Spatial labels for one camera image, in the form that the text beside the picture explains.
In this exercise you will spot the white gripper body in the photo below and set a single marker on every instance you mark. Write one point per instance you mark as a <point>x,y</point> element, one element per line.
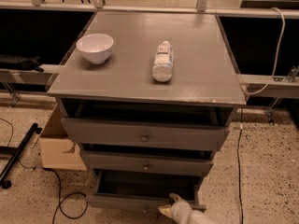
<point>180,209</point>

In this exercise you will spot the clear plastic bottle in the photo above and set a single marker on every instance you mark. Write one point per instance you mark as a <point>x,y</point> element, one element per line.
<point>162,69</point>

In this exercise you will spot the grey top drawer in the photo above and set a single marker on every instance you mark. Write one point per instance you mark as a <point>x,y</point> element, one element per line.
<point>138,134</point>

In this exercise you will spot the grey bottom drawer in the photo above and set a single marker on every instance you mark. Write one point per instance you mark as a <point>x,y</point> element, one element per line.
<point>142,192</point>

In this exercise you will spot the black bag on rail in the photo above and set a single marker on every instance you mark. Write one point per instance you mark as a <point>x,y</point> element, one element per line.
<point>20,63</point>

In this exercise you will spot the grey drawer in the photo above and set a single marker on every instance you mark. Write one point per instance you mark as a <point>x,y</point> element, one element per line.
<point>138,134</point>
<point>142,192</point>
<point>145,163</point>

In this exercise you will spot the white bowl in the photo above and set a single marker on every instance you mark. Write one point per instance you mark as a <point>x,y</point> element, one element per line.
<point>95,48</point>

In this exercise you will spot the black metal stand bar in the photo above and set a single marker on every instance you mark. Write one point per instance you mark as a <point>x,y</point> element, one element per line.
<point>14,153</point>

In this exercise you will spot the grey middle drawer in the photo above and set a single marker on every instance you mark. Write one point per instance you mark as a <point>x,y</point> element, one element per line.
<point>145,163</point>

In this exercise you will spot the cardboard box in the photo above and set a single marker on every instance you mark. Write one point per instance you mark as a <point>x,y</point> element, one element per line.
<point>57,150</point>

